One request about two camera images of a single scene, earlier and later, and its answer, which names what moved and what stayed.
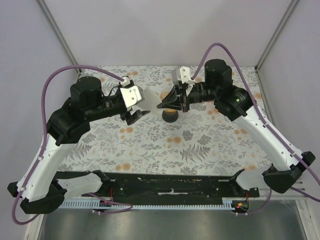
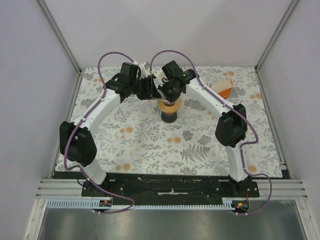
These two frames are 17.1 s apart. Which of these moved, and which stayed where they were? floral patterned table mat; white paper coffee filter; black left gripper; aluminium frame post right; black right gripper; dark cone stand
Moved: black left gripper; black right gripper; white paper coffee filter
Stayed: dark cone stand; aluminium frame post right; floral patterned table mat
